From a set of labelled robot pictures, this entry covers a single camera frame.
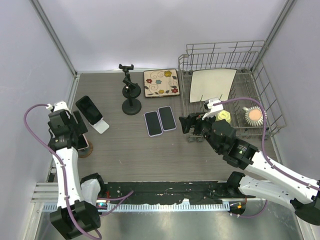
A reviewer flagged black round phone stand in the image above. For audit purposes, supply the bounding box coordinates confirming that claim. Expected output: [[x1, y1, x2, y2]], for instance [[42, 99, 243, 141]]
[[121, 73, 142, 116], [118, 64, 141, 99]]

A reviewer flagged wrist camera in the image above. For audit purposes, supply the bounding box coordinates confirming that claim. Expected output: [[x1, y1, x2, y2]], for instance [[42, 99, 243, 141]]
[[202, 97, 224, 120], [45, 101, 70, 117]]

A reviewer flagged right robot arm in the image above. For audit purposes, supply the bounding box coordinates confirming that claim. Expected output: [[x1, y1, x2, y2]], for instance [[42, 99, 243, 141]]
[[179, 113, 320, 226]]

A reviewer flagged white square plate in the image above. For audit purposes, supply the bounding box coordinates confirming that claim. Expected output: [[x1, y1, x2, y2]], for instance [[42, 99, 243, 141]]
[[189, 68, 237, 103]]

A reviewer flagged white cable duct strip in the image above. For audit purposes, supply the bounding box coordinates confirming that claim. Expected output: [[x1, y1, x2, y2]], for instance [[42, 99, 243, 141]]
[[42, 201, 231, 213]]

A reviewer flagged white folding phone stand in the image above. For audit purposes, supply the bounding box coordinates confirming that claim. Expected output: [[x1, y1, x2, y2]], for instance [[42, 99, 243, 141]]
[[90, 117, 110, 134]]

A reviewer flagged pink case phone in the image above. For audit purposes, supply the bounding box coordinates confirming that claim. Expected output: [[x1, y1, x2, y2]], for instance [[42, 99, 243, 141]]
[[76, 134, 89, 151]]

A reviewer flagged black phone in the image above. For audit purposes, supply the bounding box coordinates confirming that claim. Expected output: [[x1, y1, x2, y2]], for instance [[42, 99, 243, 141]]
[[75, 95, 103, 125]]

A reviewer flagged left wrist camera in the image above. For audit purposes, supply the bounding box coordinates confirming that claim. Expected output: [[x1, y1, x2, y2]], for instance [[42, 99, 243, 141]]
[[45, 101, 70, 117]]

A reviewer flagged yellow faceted cup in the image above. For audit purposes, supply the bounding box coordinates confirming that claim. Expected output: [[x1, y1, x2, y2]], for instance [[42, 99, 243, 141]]
[[216, 110, 232, 124]]

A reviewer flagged grey wire dish rack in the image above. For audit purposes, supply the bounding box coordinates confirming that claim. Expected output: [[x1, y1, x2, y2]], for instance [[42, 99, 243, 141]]
[[178, 40, 286, 139]]

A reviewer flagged purple case phone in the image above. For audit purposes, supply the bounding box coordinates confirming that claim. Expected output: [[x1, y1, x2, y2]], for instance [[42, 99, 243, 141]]
[[144, 111, 163, 137], [158, 106, 177, 132]]

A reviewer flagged brown round phone stand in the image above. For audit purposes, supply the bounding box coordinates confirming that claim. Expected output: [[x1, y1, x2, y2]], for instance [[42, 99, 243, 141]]
[[78, 141, 94, 158]]

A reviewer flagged floral square plate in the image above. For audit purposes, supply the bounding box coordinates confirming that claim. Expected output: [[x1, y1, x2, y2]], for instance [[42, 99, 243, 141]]
[[143, 69, 180, 98]]

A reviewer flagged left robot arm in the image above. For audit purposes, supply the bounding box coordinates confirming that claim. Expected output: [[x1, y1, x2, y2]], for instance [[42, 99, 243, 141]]
[[48, 109, 107, 240]]

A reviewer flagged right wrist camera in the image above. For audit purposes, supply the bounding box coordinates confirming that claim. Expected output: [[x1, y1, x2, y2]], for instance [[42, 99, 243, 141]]
[[202, 97, 224, 120]]

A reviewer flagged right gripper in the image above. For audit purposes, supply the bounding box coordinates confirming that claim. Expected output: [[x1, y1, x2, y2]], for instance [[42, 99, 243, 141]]
[[179, 109, 222, 154]]

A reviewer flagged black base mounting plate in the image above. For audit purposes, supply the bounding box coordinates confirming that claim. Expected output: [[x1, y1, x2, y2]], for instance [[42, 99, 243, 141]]
[[98, 181, 254, 205]]

